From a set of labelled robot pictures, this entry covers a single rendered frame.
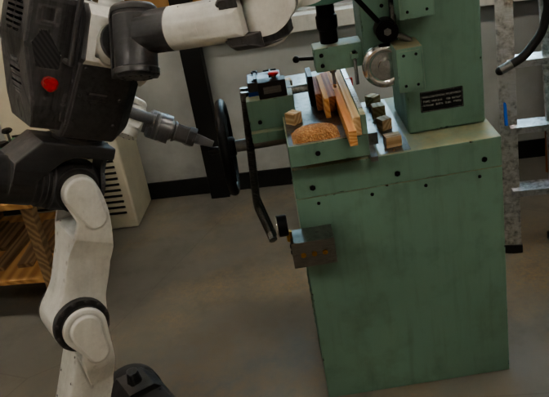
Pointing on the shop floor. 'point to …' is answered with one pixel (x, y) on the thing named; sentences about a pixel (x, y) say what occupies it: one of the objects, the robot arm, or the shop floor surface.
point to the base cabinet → (411, 281)
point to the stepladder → (512, 217)
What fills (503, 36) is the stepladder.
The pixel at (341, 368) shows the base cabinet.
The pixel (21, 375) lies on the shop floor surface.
